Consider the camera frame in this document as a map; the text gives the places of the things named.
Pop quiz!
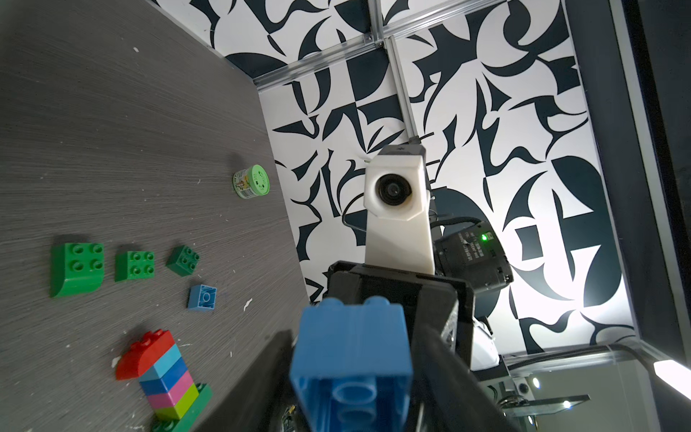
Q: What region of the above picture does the small green lego brick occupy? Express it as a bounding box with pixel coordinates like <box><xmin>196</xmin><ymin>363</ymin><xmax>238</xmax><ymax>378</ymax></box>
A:
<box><xmin>114</xmin><ymin>251</ymin><xmax>155</xmax><ymax>283</ymax></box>

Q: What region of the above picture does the green long lego plate brick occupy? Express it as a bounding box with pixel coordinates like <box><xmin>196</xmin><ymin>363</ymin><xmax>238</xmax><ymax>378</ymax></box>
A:
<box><xmin>151</xmin><ymin>383</ymin><xmax>212</xmax><ymax>432</ymax></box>

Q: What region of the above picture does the dark green lego brick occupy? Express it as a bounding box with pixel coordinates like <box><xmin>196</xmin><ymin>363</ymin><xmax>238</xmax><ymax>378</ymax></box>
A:
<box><xmin>166</xmin><ymin>245</ymin><xmax>201</xmax><ymax>277</ymax></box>

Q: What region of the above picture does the lime green lego brick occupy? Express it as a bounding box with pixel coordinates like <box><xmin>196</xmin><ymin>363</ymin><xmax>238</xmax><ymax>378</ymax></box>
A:
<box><xmin>154</xmin><ymin>383</ymin><xmax>199</xmax><ymax>421</ymax></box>

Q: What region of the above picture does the light green tall lego brick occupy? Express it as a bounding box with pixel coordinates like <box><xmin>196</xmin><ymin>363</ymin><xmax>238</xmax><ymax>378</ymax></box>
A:
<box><xmin>50</xmin><ymin>243</ymin><xmax>105</xmax><ymax>298</ymax></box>

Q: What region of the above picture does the cyan lego brick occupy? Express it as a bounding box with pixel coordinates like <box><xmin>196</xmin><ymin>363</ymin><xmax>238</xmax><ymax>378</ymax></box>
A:
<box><xmin>139</xmin><ymin>344</ymin><xmax>182</xmax><ymax>382</ymax></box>

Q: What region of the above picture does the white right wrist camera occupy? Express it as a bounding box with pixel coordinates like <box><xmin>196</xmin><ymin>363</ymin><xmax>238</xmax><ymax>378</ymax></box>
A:
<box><xmin>363</xmin><ymin>144</ymin><xmax>435</xmax><ymax>275</ymax></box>

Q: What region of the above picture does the magenta lego brick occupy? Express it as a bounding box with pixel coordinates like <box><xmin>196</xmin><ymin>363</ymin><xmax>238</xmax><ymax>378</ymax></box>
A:
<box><xmin>147</xmin><ymin>372</ymin><xmax>194</xmax><ymax>410</ymax></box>

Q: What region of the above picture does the light blue lego brick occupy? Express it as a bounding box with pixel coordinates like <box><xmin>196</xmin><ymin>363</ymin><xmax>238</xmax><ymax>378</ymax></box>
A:
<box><xmin>187</xmin><ymin>284</ymin><xmax>218</xmax><ymax>311</ymax></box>

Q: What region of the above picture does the long blue lego brick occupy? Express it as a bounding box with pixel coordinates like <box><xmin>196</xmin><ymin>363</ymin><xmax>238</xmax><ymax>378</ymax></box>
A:
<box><xmin>289</xmin><ymin>296</ymin><xmax>413</xmax><ymax>431</ymax></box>

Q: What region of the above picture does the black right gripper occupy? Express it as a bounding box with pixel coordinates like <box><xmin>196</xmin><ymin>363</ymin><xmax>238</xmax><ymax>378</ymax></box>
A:
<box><xmin>324</xmin><ymin>261</ymin><xmax>475</xmax><ymax>365</ymax></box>

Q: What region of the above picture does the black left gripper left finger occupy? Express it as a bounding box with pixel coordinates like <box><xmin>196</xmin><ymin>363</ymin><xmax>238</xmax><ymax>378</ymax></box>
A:
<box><xmin>197</xmin><ymin>330</ymin><xmax>293</xmax><ymax>431</ymax></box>

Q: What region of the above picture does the red lego brick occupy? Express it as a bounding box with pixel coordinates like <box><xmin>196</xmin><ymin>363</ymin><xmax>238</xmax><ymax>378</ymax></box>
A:
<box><xmin>115</xmin><ymin>329</ymin><xmax>175</xmax><ymax>381</ymax></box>

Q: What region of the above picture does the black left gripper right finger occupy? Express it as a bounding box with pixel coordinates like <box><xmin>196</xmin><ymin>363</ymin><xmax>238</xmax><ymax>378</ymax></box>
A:
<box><xmin>410</xmin><ymin>325</ymin><xmax>515</xmax><ymax>431</ymax></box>

